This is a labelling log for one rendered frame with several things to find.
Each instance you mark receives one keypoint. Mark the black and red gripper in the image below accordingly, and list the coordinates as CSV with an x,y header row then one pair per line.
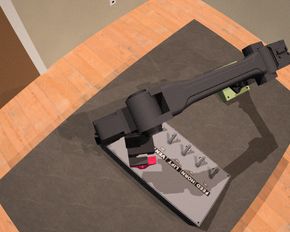
x,y
147,147

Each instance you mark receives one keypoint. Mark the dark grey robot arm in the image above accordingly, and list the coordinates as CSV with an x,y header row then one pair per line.
x,y
145,111

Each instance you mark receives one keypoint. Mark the grey switch console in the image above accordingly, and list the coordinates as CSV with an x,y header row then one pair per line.
x,y
184,179

